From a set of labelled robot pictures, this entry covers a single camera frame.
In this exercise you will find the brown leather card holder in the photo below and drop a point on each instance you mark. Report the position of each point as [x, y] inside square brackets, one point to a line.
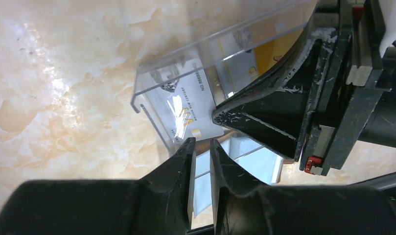
[240, 156]

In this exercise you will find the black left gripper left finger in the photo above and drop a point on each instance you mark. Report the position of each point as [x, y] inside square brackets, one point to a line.
[160, 203]

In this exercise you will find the clear plastic card box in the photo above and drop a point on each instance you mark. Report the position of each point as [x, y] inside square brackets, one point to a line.
[280, 18]

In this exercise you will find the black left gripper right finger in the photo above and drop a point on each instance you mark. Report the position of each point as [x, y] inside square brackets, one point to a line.
[243, 206]

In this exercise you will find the silver vip card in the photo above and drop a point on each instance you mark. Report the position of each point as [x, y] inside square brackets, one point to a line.
[235, 60]
[184, 102]

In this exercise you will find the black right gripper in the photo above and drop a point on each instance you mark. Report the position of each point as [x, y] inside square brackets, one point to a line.
[357, 102]

